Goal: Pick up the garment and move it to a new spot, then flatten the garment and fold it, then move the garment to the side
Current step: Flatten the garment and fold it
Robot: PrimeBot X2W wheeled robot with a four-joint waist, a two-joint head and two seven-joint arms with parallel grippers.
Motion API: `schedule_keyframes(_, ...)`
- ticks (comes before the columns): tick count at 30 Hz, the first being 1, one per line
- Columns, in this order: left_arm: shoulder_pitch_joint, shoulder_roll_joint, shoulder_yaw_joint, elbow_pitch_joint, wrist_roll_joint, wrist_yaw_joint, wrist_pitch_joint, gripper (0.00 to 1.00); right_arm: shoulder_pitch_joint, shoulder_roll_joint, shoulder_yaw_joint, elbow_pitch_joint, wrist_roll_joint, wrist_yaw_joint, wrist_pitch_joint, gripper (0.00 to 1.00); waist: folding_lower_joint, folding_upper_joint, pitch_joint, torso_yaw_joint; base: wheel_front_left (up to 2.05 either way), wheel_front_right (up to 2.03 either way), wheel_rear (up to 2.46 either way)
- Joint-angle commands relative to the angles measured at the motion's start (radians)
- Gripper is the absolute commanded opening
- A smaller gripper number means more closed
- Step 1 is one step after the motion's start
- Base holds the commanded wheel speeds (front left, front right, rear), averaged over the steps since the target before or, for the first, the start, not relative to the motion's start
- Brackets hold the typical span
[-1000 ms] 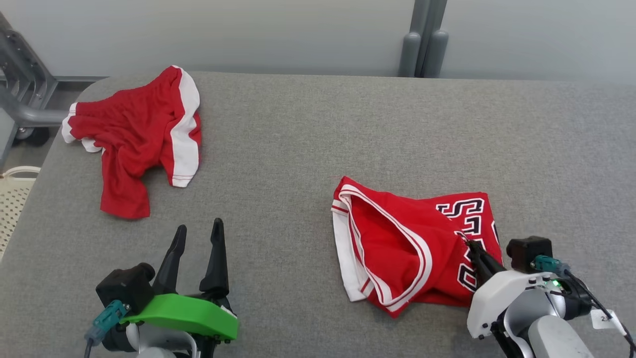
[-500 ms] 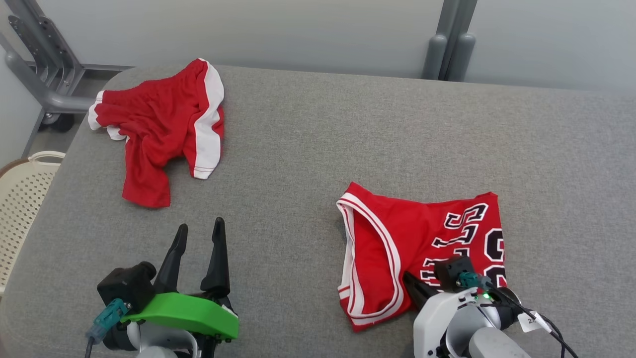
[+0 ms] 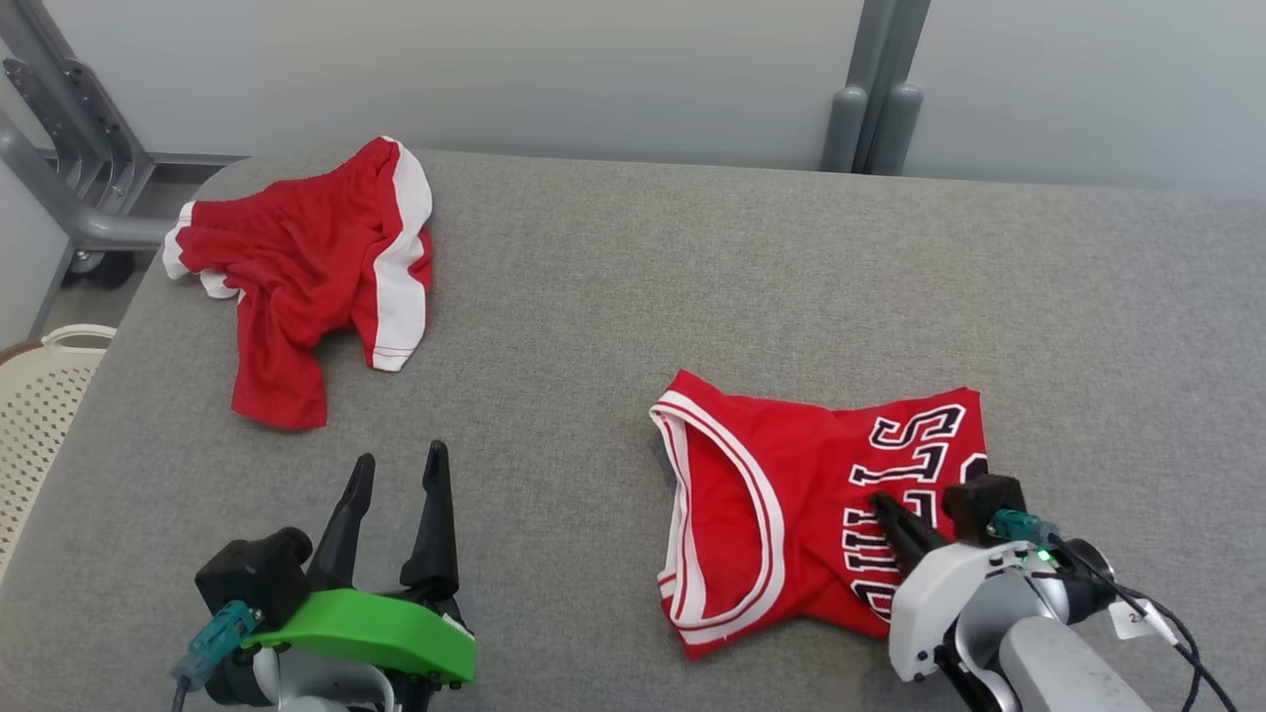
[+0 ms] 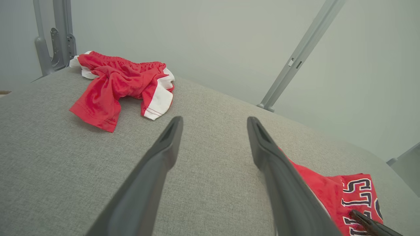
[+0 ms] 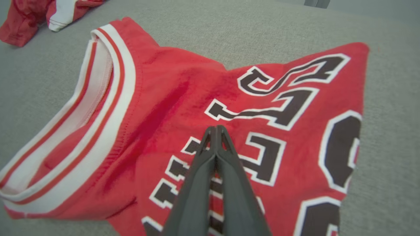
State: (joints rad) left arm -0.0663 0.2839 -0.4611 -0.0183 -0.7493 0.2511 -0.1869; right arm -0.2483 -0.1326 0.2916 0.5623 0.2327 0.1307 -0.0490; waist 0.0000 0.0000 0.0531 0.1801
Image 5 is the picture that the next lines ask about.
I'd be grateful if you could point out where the red and white jersey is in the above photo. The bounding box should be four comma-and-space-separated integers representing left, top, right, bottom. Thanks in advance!
0, 0, 106, 48

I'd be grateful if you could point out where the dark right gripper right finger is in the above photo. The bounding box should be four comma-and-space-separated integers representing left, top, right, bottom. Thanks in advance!
216, 125, 272, 236

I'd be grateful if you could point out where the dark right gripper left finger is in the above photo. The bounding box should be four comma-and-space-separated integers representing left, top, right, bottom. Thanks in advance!
160, 126, 217, 236

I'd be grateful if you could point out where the red jersey with black lettering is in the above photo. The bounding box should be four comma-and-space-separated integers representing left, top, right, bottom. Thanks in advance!
0, 16, 370, 236

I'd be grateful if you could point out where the grey fabric sofa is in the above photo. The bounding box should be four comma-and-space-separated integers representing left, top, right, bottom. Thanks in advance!
0, 0, 420, 236

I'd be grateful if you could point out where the grey partition post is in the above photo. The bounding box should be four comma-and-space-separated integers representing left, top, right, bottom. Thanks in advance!
304, 0, 331, 9

